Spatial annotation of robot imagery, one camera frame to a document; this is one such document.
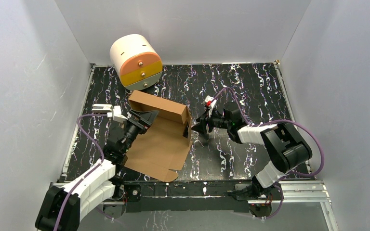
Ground small white rectangular block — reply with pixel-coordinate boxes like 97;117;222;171
92;103;113;114

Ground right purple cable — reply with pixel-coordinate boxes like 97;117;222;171
209;87;326;220

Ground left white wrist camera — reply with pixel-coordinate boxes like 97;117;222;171
107;106;128;123

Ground aluminium front rail frame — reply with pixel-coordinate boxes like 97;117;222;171
35;180;338;231

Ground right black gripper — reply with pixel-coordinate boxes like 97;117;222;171
191;107;231;136

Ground brown cardboard box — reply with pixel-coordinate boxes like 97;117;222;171
125;90;192;182

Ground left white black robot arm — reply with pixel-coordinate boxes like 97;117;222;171
35;104;159;231

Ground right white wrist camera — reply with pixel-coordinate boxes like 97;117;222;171
204;95;217;117

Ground round white drawer cabinet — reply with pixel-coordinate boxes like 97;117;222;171
109;34;163;90

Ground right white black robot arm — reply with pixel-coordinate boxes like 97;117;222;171
191;109;312;199

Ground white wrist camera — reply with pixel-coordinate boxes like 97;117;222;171
107;106;128;123
204;95;217;117

